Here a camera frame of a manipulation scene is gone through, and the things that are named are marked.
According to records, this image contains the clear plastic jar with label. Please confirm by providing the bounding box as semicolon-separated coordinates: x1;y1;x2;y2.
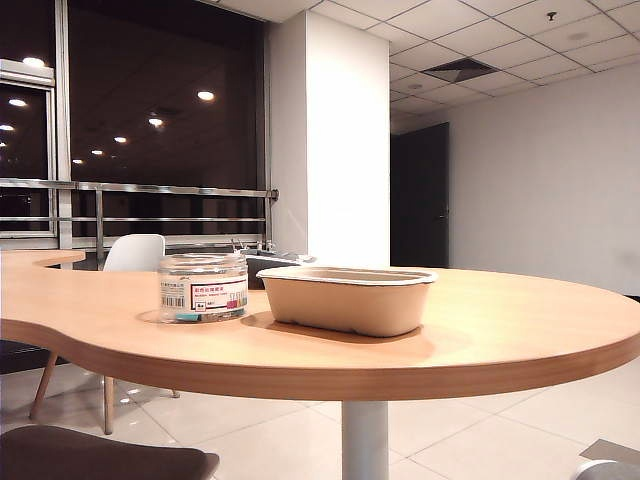
157;252;250;324

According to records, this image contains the colourful binder clips heap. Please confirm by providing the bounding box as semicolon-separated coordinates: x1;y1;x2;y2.
162;307;246;323

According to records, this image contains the beige rectangular paper bowl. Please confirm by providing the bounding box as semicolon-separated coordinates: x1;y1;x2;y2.
255;265;440;337

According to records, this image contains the black and white handheld device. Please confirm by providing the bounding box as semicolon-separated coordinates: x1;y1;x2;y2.
230;238;318;291

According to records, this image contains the dark door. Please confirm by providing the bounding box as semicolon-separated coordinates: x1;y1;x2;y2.
390;121;450;269

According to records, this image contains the white chair with wooden legs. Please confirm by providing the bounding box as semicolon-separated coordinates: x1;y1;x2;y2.
102;233;181;435

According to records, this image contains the ceiling air vent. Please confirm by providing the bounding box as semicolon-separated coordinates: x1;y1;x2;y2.
420;57;496;84

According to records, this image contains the dark brown cushioned seat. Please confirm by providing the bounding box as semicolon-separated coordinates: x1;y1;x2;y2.
0;424;221;480

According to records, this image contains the grey flat board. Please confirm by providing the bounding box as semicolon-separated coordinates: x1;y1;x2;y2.
579;438;640;459

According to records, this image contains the white rounded object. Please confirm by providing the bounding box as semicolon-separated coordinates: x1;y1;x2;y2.
573;458;640;480

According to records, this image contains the white table pedestal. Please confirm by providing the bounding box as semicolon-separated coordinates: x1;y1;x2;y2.
341;398;390;480

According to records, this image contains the aluminium window frame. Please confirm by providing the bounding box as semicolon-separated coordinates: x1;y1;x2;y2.
0;0;74;251

